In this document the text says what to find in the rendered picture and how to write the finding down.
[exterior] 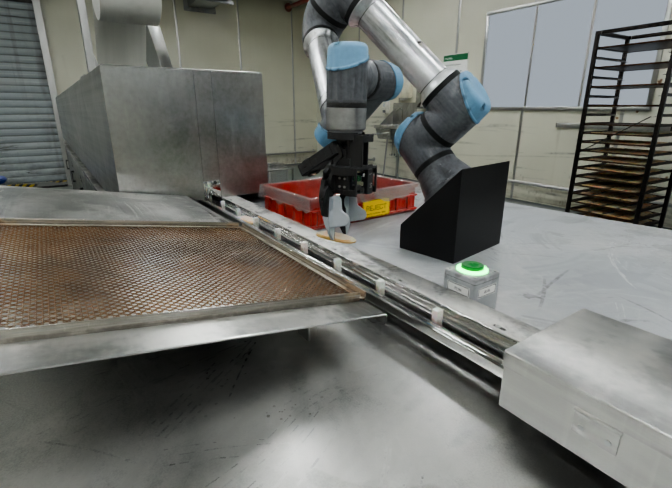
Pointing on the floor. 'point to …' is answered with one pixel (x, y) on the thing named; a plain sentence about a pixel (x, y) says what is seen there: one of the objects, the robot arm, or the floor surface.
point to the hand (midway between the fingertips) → (336, 230)
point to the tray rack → (634, 196)
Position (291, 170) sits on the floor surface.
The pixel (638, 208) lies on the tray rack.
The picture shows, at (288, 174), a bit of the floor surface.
